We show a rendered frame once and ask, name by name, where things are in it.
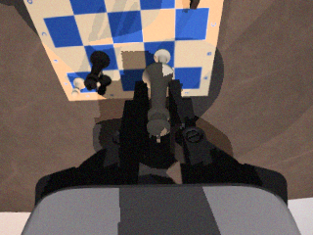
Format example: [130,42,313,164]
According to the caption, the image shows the blue and cream chessboard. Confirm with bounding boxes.
[23,0,223,101]

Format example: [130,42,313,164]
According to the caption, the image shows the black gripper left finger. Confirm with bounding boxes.
[34,81,150,206]

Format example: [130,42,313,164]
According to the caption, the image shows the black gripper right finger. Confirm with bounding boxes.
[168,79,288,205]

